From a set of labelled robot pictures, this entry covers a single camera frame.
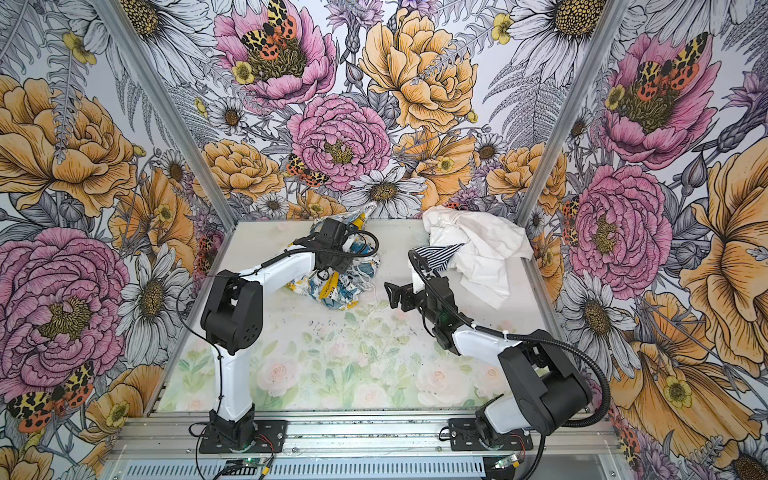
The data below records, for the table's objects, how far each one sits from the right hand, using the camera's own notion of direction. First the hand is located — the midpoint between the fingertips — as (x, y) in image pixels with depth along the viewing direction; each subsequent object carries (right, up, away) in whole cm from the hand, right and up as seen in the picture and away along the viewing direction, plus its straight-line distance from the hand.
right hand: (399, 287), depth 88 cm
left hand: (-19, +7, +11) cm, 24 cm away
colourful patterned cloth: (-18, -2, +7) cm, 19 cm away
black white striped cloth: (+13, +8, +15) cm, 21 cm away
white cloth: (+31, +12, +17) cm, 37 cm away
